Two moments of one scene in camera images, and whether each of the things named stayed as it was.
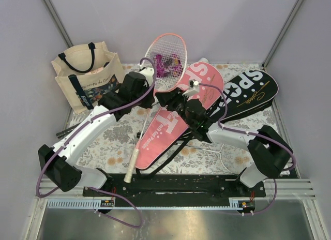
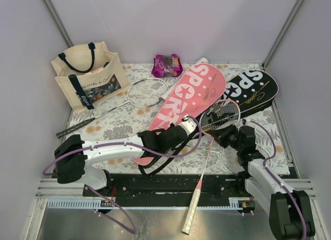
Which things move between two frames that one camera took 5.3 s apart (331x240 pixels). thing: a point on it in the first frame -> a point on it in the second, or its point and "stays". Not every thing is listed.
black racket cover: (246, 90) stays
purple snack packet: (164, 66) stays
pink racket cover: (167, 127) stays
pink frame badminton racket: (166, 56) -> (216, 115)
